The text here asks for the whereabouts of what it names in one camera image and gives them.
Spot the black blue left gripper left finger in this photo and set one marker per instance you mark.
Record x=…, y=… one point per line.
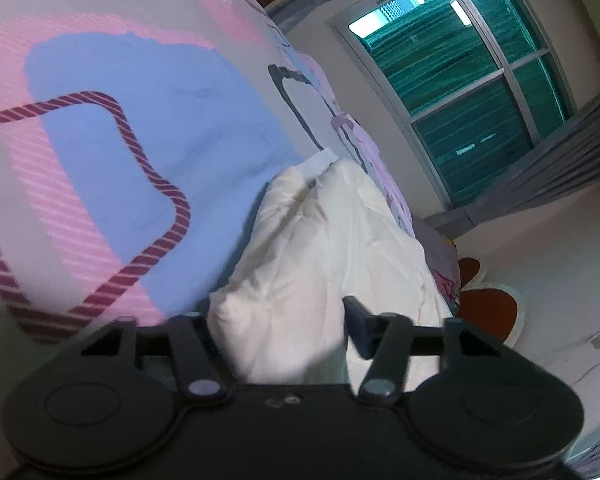
x=192, y=369

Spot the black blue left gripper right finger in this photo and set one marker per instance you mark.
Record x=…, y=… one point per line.
x=386, y=341

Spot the cream white puffer jacket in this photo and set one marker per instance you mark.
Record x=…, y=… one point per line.
x=280, y=317

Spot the stack of folded clothes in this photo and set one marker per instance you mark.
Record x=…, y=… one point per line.
x=442, y=261

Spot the red white scalloped headboard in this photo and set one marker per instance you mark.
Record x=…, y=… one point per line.
x=496, y=309

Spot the pink blanket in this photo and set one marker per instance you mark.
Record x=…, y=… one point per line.
x=375, y=166

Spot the right grey curtain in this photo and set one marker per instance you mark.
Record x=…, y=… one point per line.
x=563, y=163

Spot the patterned grey blue bedsheet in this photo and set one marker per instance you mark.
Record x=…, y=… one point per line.
x=137, y=138

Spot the window with green bars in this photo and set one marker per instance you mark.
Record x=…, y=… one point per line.
x=473, y=84

